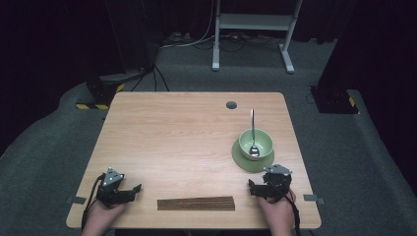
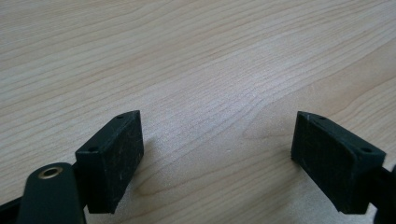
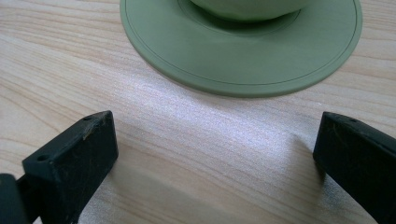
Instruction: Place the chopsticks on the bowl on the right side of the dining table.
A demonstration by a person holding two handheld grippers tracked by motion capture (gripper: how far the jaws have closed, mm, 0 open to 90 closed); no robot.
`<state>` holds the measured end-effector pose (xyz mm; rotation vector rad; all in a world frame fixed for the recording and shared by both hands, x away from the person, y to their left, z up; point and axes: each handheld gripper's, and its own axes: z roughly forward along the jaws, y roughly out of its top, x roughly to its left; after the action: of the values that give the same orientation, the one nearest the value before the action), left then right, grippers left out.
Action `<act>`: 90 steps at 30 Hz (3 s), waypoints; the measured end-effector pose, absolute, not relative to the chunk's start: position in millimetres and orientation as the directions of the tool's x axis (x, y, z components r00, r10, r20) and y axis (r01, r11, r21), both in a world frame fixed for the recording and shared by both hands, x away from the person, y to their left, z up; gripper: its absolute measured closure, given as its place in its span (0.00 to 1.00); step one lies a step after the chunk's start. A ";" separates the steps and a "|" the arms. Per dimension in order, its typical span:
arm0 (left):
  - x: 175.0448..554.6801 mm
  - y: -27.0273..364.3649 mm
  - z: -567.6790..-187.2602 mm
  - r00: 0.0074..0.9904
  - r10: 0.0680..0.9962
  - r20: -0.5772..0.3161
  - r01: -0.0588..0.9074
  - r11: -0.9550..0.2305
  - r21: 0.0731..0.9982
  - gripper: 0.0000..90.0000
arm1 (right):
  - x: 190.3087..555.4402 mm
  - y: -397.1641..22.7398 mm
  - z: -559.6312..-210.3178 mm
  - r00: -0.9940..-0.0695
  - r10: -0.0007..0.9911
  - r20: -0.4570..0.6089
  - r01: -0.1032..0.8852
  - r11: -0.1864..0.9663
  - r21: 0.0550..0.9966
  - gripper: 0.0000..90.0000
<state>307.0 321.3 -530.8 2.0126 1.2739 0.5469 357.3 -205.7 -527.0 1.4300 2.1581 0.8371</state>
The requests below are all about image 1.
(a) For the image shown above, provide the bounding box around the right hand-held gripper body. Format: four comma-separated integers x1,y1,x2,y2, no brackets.
262,163,293,202

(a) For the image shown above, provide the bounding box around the row of brown chopsticks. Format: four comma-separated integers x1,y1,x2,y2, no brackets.
156,200,236,211

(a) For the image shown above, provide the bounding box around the green round plate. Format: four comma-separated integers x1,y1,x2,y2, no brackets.
231,139,275,174

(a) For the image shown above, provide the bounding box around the grey tape strip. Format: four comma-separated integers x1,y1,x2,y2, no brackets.
303,194,327,206
66,196,87,206

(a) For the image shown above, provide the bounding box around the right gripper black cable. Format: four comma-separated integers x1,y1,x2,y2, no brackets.
278,186,302,236

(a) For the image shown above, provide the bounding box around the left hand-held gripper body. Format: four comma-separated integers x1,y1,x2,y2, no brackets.
96,166,132,209

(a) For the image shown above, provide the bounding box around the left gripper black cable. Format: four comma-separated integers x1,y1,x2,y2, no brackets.
82,173,106,230

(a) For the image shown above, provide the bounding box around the white floor cable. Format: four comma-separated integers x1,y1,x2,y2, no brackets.
160,0,217,49

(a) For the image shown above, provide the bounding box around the black floor cable bundle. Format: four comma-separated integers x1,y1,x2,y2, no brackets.
193,32,283,53

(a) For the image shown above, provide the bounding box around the person's right hand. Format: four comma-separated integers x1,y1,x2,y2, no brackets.
257,190,297,230

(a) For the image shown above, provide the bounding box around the white metal stand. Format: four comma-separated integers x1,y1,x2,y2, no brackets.
211,0,304,74

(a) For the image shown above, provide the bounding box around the person's left hand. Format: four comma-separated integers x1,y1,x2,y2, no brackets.
86,200,127,232

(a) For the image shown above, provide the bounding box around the black stand base striped tape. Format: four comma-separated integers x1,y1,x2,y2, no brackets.
309,86,360,115
76,73,127,111

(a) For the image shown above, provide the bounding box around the metal spoon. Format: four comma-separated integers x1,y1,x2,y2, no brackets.
249,108,261,157

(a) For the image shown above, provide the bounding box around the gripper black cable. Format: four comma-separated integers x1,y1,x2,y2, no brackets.
278,186,302,236
82,173,106,230

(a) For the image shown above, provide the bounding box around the green ceramic bowl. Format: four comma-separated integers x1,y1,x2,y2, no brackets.
238,128,274,161

